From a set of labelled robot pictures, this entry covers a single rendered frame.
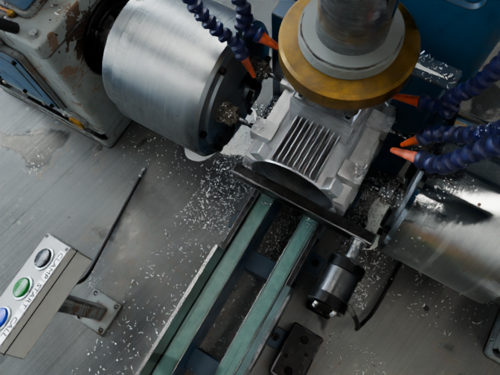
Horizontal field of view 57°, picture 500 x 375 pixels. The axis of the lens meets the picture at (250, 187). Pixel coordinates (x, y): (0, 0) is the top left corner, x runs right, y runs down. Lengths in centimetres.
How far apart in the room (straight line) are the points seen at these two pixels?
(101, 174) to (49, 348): 37
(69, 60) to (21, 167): 37
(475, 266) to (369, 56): 31
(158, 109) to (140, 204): 32
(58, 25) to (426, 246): 65
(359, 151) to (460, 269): 23
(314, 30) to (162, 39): 25
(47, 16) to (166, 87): 23
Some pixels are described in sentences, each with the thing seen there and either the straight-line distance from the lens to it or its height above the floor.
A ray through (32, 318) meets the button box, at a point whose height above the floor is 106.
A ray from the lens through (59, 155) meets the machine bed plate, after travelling 114.
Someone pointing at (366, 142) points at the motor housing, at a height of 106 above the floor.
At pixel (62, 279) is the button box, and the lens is 75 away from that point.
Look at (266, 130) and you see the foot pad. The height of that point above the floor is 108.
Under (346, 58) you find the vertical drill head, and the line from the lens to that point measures 58.
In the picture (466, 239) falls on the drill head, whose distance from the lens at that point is 67.
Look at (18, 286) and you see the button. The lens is 77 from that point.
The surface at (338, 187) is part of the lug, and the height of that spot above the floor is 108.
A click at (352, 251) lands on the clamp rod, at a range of 74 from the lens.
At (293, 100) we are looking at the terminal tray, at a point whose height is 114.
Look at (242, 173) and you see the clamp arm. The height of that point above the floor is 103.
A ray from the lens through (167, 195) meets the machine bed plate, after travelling 102.
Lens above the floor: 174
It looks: 70 degrees down
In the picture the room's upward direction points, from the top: 9 degrees counter-clockwise
